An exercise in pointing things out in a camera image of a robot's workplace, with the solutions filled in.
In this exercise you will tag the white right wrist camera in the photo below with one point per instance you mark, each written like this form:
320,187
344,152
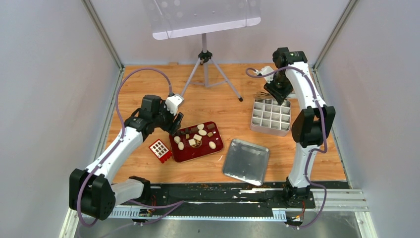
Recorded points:
268,73

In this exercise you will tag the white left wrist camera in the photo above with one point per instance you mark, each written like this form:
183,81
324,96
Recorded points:
173,103

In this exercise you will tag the red grid mould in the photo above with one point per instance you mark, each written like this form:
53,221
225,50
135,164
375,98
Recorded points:
160,150

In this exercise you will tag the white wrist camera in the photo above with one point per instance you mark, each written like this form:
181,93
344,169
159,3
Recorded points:
268,73
173,103

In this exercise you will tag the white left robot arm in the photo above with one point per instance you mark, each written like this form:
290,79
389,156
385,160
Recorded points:
92,191

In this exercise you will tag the clear acrylic panel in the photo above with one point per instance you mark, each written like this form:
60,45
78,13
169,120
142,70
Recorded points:
181,18

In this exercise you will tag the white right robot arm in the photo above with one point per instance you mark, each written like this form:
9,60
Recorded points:
313,124

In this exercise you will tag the silver tin lid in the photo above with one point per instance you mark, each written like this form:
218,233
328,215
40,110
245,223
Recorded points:
246,162

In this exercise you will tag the white oval chocolate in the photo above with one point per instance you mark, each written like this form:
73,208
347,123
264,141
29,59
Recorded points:
181,146
177,139
202,132
212,145
200,126

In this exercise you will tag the divided silver tin box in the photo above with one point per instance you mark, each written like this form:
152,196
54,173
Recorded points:
272,118

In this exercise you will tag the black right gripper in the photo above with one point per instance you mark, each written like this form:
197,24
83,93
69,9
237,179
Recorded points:
277,90

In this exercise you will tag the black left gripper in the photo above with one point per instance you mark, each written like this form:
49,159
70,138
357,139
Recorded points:
176,121

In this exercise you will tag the steel tongs with white hinge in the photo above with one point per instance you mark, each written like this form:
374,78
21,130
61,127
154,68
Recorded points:
260,95

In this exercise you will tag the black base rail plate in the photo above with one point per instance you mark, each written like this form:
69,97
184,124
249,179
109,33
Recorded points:
224,199

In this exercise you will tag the white square chocolate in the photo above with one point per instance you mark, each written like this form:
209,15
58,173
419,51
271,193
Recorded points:
192,142
197,137

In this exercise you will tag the dark red chocolate tray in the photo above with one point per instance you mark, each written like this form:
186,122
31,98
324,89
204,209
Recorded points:
201,149

